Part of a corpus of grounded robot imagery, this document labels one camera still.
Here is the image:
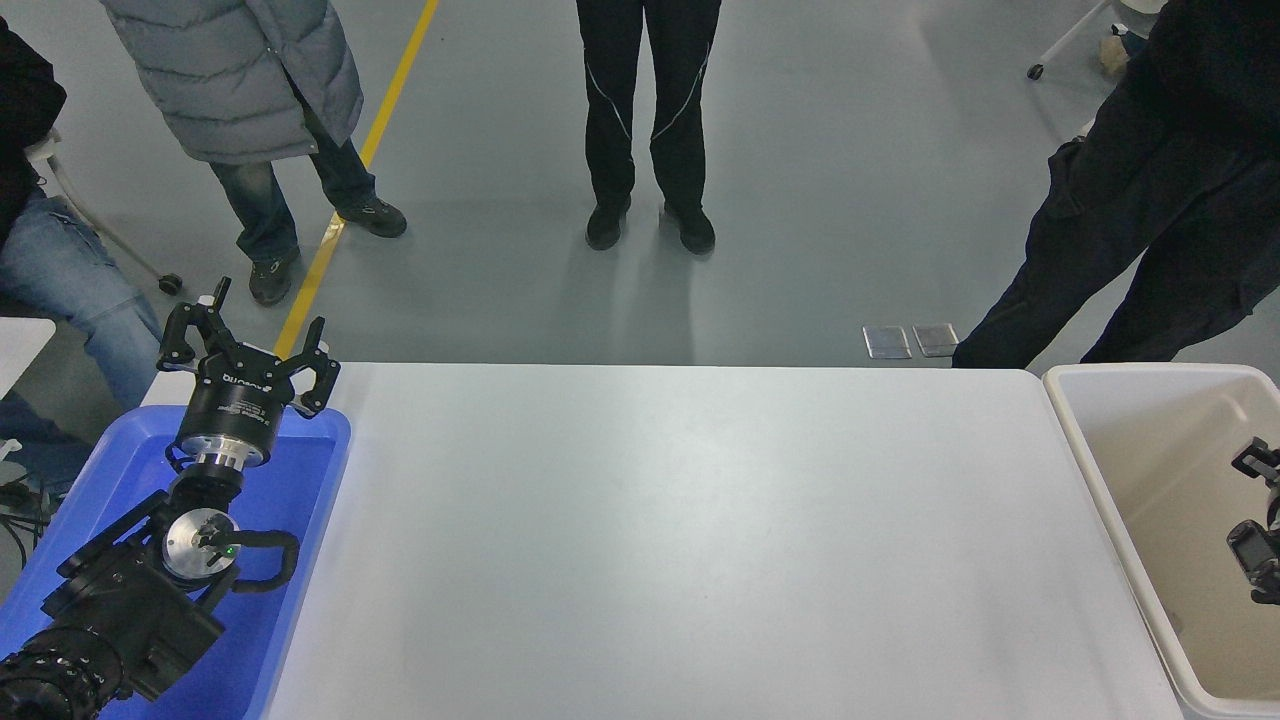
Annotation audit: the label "distant person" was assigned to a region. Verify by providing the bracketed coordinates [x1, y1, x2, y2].
[1098, 0, 1161, 79]

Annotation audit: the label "large pale plastic bin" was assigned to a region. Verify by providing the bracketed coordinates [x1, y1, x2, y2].
[1042, 363, 1280, 720]

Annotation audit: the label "seated person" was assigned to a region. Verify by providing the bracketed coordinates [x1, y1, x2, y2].
[0, 18, 167, 498]

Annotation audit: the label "blue plastic tray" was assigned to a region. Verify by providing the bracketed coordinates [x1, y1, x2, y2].
[0, 405, 353, 720]

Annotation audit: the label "black floor cables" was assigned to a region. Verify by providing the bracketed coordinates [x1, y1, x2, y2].
[0, 478, 53, 566]

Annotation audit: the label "small white table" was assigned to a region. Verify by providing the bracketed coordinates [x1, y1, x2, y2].
[0, 317, 57, 399]

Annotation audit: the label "white wheeled chair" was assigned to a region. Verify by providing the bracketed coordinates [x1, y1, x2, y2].
[1027, 0, 1114, 82]
[22, 128, 185, 297]

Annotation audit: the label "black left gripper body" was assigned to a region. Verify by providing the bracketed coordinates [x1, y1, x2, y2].
[176, 345, 301, 451]

